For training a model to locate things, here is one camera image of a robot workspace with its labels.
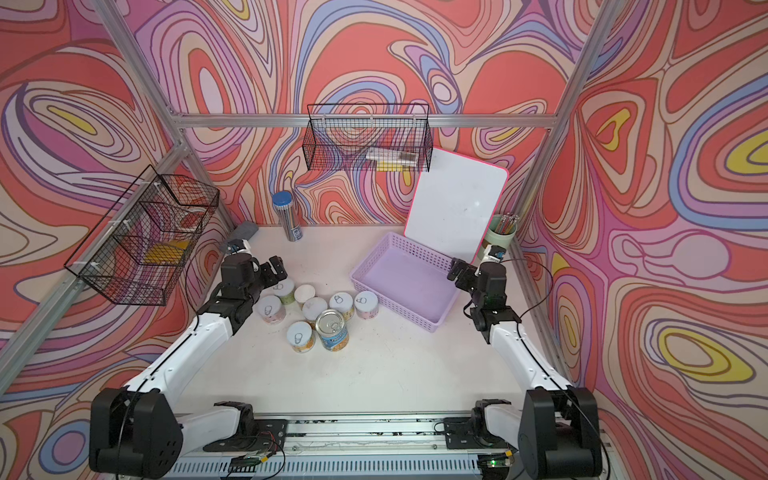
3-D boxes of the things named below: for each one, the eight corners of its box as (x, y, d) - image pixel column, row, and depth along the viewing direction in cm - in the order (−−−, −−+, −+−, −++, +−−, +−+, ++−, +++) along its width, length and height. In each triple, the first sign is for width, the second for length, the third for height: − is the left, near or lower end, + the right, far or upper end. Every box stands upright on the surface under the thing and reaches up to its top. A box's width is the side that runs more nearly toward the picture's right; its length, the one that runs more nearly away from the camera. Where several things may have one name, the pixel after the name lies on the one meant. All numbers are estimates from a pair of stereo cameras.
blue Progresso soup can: (320, 352, 90) (313, 336, 81) (324, 326, 95) (318, 309, 86) (347, 352, 90) (343, 336, 81) (349, 327, 95) (346, 309, 86)
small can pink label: (355, 319, 96) (353, 310, 91) (356, 299, 100) (355, 290, 96) (378, 319, 96) (377, 310, 91) (378, 299, 100) (378, 290, 96)
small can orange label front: (287, 352, 89) (282, 345, 84) (292, 328, 94) (288, 320, 89) (314, 352, 89) (311, 345, 84) (318, 328, 94) (315, 320, 89)
